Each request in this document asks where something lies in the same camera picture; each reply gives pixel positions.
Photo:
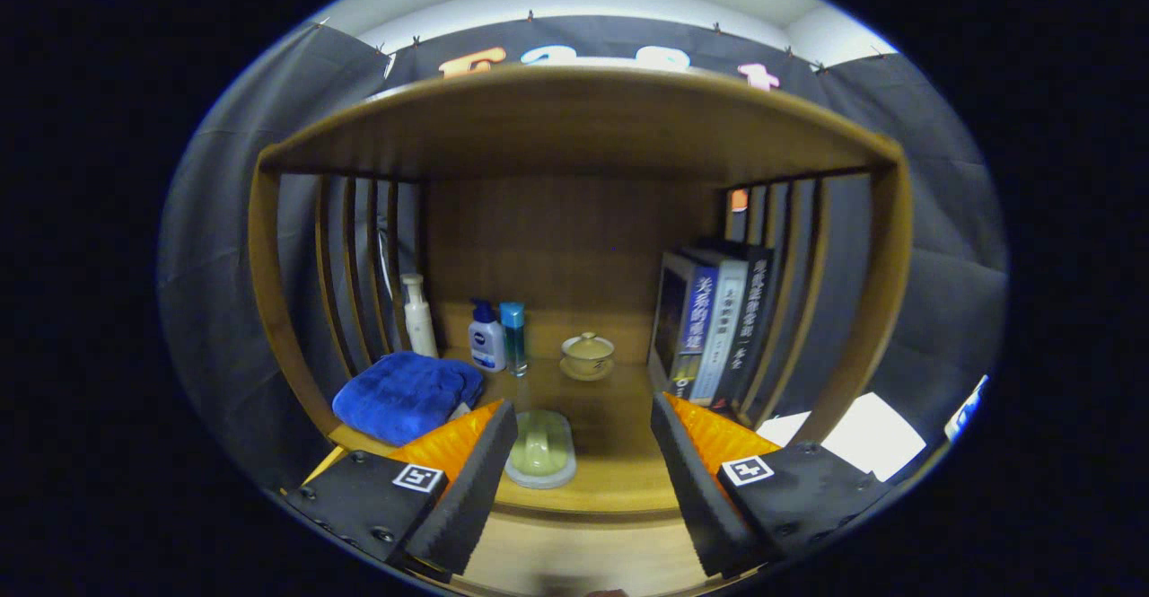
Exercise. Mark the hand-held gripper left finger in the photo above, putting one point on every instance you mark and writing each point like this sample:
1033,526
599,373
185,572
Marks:
476,489

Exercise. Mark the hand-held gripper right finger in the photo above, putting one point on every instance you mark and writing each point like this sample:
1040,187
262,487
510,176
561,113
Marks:
687,489

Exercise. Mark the wooden drawer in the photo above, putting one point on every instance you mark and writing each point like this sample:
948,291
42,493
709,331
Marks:
574,552

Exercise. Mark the wooden countertop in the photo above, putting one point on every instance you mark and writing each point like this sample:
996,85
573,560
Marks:
610,462

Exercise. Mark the wooden cabinet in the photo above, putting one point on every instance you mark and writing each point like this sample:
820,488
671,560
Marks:
556,247

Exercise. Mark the blue folded towel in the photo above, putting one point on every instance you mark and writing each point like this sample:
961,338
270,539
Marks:
404,395

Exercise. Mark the white bottle with blue cap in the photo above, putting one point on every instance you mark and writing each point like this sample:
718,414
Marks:
486,346

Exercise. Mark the teal spray bottle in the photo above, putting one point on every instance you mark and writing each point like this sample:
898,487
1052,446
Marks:
514,341

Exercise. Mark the book with blue spine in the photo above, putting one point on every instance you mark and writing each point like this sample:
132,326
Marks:
678,328

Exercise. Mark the beige lidded teacup with saucer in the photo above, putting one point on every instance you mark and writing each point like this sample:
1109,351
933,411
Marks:
588,356

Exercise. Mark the white pump bottle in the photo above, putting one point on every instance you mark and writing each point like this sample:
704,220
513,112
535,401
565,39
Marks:
419,323

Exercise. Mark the white wall shelf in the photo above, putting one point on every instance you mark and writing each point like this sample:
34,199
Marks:
968,408

